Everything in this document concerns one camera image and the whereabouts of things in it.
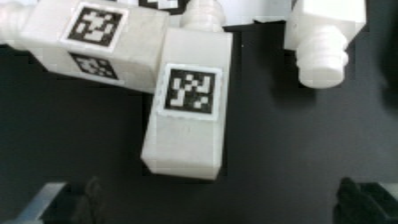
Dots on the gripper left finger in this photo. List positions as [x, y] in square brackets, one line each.
[66, 204]

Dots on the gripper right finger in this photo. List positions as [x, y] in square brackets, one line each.
[367, 203]

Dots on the white leg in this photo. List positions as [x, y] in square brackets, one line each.
[93, 38]
[322, 27]
[184, 142]

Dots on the white leg under tabletop edge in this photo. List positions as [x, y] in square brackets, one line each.
[93, 38]

